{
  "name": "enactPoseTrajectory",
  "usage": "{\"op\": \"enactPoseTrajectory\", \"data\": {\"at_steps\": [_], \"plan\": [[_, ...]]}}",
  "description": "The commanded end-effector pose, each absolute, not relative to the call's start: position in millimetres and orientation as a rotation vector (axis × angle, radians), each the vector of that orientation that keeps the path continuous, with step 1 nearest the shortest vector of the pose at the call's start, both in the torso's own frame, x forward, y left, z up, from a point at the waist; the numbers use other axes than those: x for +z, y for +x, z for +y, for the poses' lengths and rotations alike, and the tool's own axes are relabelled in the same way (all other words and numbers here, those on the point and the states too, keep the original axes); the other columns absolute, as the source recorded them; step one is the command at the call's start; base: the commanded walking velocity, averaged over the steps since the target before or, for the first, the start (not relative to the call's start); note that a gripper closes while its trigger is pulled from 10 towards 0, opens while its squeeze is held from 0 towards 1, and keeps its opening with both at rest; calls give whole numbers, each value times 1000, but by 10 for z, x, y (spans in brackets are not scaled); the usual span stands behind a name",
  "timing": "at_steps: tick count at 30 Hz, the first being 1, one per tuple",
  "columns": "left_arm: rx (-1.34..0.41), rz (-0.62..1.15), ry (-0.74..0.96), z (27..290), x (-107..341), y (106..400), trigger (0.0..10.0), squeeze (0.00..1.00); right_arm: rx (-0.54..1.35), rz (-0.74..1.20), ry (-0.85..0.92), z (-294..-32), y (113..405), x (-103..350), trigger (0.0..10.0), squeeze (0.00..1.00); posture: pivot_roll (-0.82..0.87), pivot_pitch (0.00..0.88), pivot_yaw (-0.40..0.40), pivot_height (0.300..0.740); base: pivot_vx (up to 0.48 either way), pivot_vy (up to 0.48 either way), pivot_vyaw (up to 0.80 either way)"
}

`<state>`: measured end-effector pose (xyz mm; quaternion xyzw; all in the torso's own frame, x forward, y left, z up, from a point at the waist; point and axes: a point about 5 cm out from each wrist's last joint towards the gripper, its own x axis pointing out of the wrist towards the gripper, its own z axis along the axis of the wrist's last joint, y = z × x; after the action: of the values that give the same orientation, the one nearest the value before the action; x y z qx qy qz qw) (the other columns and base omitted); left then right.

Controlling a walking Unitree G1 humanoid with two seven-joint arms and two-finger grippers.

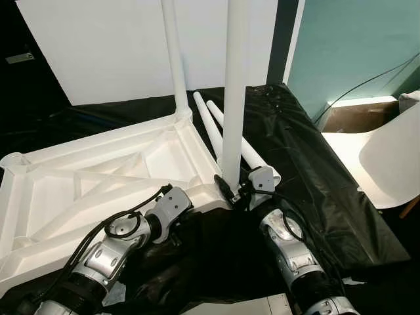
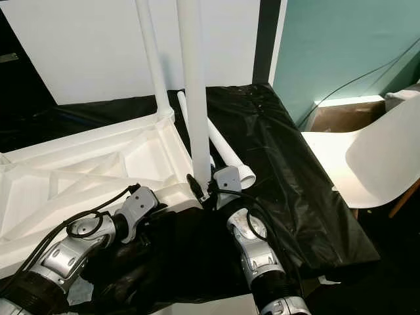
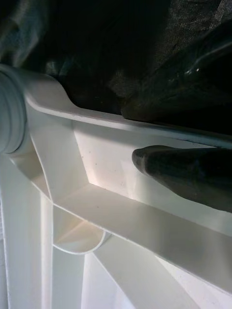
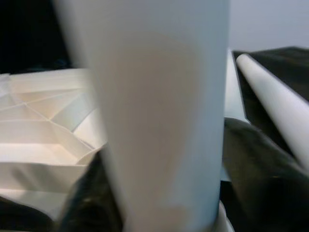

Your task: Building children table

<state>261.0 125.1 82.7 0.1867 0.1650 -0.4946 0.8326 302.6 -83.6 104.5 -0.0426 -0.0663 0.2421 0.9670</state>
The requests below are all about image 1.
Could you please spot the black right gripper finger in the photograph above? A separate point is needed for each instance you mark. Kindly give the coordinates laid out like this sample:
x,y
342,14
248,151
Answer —
x,y
224,189

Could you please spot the white plastic table top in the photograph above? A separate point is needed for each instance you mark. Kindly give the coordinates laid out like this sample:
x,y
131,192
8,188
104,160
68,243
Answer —
x,y
98,177

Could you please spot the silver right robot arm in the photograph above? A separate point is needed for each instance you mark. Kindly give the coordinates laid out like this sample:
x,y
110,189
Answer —
x,y
292,249

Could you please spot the brown cardboard box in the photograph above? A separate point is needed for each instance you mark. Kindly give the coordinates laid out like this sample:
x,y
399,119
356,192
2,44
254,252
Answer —
x,y
357,117

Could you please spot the white plastic chair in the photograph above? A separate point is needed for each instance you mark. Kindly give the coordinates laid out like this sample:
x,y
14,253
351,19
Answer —
x,y
387,161

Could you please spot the small white bundle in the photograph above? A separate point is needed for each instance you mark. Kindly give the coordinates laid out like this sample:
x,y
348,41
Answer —
x,y
409,100

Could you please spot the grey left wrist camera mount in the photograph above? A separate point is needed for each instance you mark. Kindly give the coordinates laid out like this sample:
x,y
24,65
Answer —
x,y
172,205

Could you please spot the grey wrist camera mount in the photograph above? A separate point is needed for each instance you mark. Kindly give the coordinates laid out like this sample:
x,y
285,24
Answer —
x,y
261,178
172,205

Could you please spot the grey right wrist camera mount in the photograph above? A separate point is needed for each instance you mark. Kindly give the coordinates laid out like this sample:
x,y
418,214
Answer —
x,y
261,178

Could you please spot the small grey wall plate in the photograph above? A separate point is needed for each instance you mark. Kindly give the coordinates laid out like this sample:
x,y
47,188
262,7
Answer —
x,y
20,58

